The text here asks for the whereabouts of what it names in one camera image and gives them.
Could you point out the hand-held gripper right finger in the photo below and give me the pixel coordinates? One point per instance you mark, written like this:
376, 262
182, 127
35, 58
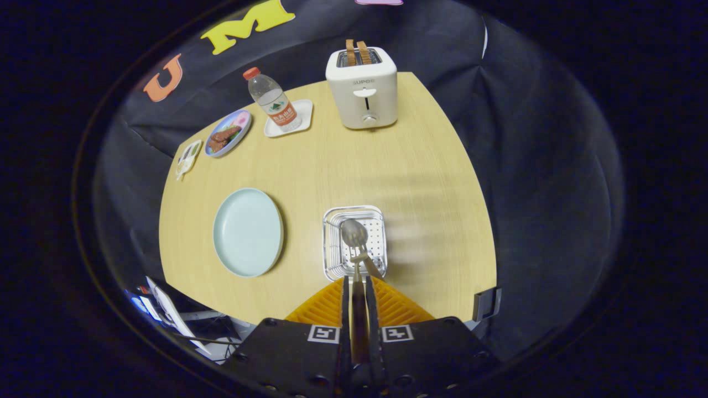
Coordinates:
431, 359

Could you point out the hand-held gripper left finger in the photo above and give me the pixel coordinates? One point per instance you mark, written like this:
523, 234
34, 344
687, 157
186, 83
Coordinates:
293, 359

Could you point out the metal spoon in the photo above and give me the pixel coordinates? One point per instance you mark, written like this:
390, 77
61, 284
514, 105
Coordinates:
353, 232

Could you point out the black table clamp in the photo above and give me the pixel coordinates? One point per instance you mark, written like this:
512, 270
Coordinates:
487, 304

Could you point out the white paper sheet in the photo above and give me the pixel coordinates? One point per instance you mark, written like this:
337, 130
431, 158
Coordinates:
174, 315

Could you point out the light green plate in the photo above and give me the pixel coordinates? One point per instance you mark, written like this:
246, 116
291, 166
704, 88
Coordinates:
248, 232

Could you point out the black backdrop cloth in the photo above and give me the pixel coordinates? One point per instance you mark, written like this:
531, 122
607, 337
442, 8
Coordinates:
542, 166

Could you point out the white compartment sauce dish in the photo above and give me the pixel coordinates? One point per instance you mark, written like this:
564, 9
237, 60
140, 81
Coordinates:
189, 157

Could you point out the colourful plate with meat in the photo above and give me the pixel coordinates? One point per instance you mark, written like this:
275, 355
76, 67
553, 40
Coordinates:
227, 134

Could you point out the white square saucer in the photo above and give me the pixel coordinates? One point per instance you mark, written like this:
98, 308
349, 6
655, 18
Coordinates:
305, 110

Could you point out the clear bottle with red cap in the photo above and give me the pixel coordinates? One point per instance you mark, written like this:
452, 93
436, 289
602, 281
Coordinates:
274, 102

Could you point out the white toaster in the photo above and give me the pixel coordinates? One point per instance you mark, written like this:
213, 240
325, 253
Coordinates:
362, 94

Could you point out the brown toast slice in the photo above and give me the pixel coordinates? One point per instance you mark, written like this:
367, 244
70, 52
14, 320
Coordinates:
364, 52
350, 52

